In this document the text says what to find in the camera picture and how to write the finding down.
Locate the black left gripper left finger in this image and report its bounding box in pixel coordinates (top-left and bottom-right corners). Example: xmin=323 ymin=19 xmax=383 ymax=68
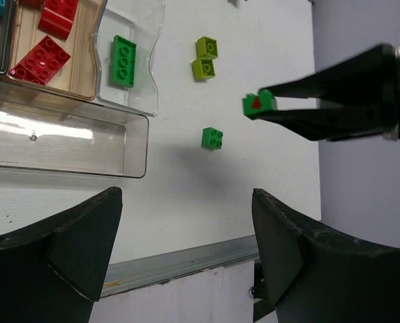
xmin=0 ymin=187 xmax=123 ymax=322

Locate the small red lego brick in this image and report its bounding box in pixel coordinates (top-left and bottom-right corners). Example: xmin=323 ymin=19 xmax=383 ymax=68
xmin=18 ymin=0 xmax=45 ymax=9

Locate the lime lego brick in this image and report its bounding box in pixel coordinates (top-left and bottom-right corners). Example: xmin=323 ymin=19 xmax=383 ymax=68
xmin=191 ymin=58 xmax=215 ymax=81
xmin=196 ymin=36 xmax=218 ymax=60

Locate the aluminium rail frame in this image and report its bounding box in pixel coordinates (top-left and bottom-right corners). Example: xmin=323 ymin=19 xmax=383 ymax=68
xmin=101 ymin=235 xmax=259 ymax=298

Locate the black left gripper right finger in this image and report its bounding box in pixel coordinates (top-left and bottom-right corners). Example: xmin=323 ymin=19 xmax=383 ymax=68
xmin=252 ymin=188 xmax=400 ymax=322

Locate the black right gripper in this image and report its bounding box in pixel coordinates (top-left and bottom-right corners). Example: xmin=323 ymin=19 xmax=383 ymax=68
xmin=253 ymin=44 xmax=400 ymax=141

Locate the long green lego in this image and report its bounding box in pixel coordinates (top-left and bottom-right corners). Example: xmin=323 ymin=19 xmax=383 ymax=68
xmin=110 ymin=35 xmax=137 ymax=88

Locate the clear long front bin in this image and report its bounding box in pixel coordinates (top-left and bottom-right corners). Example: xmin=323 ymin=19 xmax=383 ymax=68
xmin=0 ymin=80 xmax=149 ymax=178

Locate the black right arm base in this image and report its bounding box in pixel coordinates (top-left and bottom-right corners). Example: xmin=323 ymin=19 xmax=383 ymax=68
xmin=251 ymin=262 xmax=274 ymax=322

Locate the lime lego brick upper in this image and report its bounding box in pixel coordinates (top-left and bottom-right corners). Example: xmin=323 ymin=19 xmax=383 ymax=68
xmin=196 ymin=36 xmax=218 ymax=60

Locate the clear plastic bin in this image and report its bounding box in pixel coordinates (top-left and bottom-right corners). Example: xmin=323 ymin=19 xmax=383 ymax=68
xmin=94 ymin=1 xmax=165 ymax=116

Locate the lime lego brick lower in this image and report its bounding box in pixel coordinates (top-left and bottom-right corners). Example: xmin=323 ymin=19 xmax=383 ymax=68
xmin=191 ymin=58 xmax=215 ymax=81

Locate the small green lego brick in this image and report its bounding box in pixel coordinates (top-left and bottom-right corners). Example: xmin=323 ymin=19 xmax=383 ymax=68
xmin=201 ymin=127 xmax=224 ymax=150

